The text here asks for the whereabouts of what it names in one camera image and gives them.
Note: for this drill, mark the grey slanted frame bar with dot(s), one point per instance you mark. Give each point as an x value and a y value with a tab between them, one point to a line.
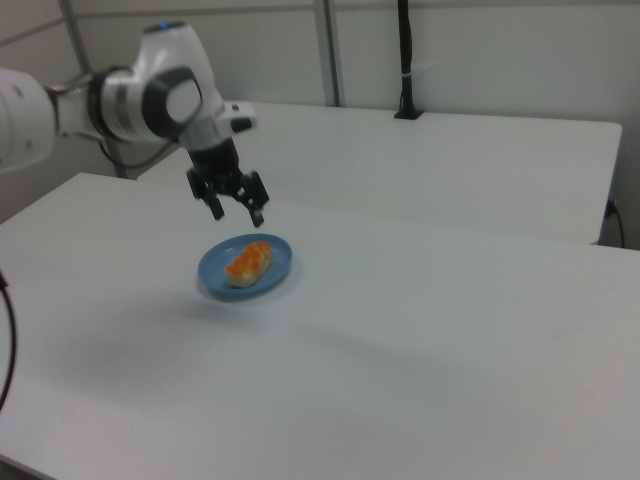
77	35

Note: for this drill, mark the blue oval plate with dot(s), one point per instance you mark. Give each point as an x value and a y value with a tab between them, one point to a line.
212	265

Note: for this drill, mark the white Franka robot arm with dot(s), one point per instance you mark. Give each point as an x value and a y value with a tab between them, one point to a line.
165	95

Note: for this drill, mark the black camera stand pole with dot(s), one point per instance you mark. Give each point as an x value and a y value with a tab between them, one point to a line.
407	60

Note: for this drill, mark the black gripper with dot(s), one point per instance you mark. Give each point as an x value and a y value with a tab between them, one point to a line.
216	164

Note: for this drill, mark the orange glazed bread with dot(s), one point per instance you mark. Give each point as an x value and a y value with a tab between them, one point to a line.
249	264

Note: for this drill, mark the grey wall partition post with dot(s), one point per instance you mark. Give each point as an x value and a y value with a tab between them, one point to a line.
331	50

